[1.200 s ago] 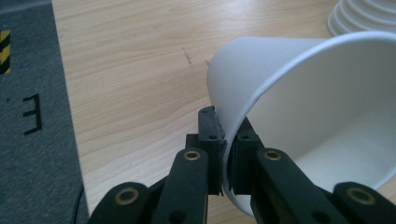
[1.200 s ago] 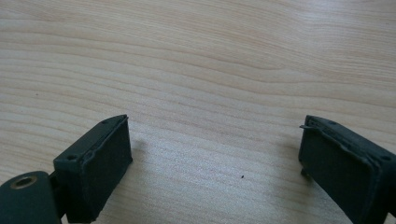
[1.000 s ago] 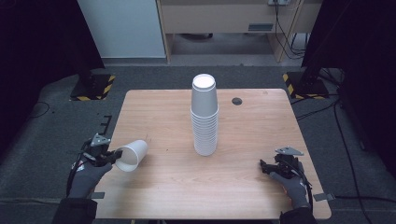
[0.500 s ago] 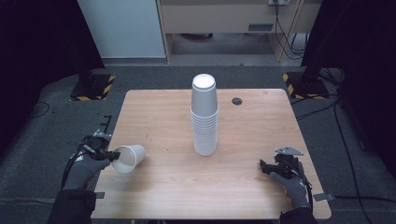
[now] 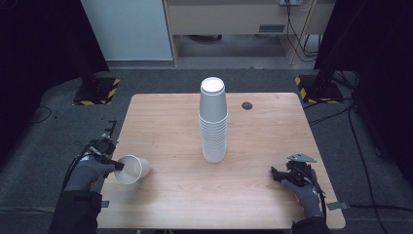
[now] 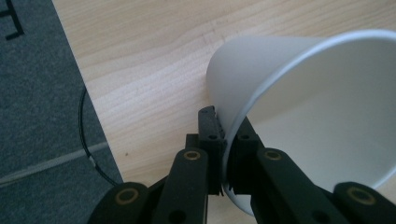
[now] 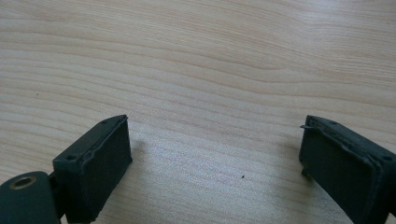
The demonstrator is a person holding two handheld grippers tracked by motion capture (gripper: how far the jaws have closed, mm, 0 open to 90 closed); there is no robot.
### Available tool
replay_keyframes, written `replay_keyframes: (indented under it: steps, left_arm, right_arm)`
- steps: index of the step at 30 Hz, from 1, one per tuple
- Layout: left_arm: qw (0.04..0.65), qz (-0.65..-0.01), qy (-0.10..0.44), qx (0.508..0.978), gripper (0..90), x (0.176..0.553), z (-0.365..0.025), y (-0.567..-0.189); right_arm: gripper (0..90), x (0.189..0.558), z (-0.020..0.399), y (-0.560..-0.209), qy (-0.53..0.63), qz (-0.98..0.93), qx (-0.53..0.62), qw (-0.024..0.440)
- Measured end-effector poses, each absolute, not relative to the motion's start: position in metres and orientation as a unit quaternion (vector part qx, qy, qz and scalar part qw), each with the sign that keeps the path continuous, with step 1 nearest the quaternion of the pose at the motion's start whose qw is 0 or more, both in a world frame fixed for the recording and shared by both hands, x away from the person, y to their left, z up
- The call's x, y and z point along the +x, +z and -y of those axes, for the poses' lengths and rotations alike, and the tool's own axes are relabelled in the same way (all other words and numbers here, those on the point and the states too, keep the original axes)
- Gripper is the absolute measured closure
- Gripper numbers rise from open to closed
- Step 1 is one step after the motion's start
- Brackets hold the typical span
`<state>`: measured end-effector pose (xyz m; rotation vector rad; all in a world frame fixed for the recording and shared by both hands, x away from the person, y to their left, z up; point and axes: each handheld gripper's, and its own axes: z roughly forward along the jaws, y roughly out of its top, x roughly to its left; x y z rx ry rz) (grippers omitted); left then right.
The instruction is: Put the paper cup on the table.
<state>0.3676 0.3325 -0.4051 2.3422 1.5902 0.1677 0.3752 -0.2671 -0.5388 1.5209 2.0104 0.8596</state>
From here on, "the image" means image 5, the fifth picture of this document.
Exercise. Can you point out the striped black stand base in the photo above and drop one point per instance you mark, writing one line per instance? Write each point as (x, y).
(319, 92)
(97, 94)

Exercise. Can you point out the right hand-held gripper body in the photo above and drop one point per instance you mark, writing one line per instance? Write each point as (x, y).
(298, 174)

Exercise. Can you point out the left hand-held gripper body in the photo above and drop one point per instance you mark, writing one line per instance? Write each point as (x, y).
(103, 146)

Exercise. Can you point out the grey tape piece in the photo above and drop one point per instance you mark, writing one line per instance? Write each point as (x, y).
(337, 205)
(105, 204)

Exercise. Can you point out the person's right hand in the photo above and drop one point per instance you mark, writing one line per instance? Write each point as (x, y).
(307, 196)

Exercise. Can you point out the white power strip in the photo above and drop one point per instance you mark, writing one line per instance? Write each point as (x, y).
(291, 2)

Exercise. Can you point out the round black table grommet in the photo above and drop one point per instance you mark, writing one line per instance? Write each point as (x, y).
(247, 105)

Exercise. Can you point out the grey vent label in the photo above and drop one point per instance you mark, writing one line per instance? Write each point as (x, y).
(271, 28)

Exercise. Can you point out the black metal stand post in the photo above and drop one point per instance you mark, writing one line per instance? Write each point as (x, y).
(334, 48)

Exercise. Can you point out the beige wooden desk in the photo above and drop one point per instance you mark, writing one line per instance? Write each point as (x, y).
(224, 18)

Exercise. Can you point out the black curtain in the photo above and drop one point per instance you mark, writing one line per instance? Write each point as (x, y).
(383, 65)
(35, 58)

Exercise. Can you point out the stack of white paper cups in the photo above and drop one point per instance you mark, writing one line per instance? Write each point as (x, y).
(213, 130)

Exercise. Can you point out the white cabinet panel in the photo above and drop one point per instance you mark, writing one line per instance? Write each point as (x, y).
(130, 29)

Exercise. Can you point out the person's left hand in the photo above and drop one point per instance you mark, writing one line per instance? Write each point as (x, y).
(86, 172)

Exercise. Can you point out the single white paper cup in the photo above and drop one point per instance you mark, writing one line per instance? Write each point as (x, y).
(134, 169)

